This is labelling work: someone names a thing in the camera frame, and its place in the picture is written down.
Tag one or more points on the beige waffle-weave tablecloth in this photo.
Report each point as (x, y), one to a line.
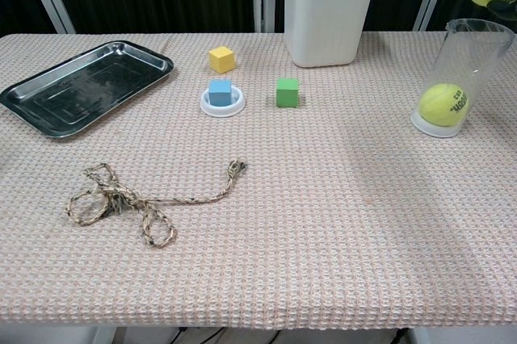
(282, 239)

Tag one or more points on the stainless steel rectangular tray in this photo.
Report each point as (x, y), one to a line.
(81, 89)

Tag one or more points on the yellow foam cube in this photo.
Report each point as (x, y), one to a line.
(221, 60)

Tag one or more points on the clear plastic tube container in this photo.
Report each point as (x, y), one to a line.
(476, 61)

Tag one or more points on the blue foam cube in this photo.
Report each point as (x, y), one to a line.
(220, 93)

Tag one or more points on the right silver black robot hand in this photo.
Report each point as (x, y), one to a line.
(505, 11)

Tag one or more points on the green foam cube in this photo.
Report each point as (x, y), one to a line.
(287, 93)

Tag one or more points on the white desktop trash bin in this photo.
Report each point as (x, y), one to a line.
(323, 29)

